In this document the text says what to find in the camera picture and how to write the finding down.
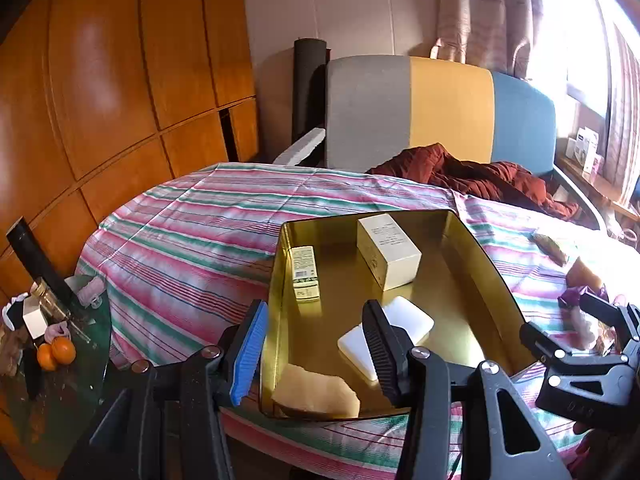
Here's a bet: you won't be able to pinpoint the black cylinder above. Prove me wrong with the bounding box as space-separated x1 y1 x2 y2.
6 217 77 307

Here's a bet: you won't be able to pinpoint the tricolour chair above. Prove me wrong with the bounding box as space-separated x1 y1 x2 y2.
325 55 557 175

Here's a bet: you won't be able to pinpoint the white rectangular bar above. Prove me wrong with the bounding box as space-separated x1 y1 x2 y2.
337 295 435 384

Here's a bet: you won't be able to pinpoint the orange fruit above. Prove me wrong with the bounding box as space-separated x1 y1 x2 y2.
51 336 77 365
36 344 58 372

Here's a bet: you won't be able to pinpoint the glass jar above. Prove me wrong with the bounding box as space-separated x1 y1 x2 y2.
31 282 68 322

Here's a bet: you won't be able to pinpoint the wooden wardrobe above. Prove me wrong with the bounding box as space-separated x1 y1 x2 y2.
0 0 260 306

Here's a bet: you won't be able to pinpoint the pink patterned curtain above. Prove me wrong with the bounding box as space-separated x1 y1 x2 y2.
430 0 546 81

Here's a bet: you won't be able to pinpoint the small green printed box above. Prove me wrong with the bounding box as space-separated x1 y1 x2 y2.
291 245 321 303

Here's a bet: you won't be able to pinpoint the clear snack packet green edges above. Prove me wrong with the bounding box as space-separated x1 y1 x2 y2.
531 230 570 266

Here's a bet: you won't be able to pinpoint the pale yellow sponge piece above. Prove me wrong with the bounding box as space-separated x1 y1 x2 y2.
271 363 361 419

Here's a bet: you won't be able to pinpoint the gold metal tin tray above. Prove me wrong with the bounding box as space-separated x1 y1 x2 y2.
259 210 538 421

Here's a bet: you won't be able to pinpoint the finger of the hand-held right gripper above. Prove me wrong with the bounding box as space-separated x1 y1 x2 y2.
579 291 640 348
519 322 626 367

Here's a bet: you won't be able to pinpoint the cream cardboard box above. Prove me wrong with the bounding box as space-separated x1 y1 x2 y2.
356 213 423 292

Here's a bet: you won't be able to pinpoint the yellow sponge block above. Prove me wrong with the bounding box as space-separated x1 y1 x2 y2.
566 256 603 291

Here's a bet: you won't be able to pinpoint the red-brown padded jacket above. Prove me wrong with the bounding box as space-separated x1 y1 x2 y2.
367 143 581 221

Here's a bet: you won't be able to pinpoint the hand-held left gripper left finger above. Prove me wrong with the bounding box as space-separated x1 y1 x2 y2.
60 300 271 480

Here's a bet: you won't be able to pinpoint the black rolled mat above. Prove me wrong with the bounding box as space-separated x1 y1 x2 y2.
292 37 332 148

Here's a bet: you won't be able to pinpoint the striped pink green bedsheet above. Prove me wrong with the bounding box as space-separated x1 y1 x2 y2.
75 161 640 476

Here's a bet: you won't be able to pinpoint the wooden desk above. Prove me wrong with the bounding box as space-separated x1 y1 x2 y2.
556 155 640 223

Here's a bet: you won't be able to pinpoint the blue white carton box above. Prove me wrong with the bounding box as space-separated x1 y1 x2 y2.
575 127 600 171

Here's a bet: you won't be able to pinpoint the white pink cloth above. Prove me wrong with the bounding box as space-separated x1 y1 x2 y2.
64 274 107 308

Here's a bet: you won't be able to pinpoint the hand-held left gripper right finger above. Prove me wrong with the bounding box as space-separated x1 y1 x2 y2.
361 300 573 480

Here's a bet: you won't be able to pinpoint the white foam board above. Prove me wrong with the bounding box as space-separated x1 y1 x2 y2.
272 127 327 167

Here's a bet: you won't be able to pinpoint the small white open box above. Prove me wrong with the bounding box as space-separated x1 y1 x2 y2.
21 296 48 340

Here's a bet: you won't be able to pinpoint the glass side table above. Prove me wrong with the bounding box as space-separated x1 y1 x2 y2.
0 274 114 468

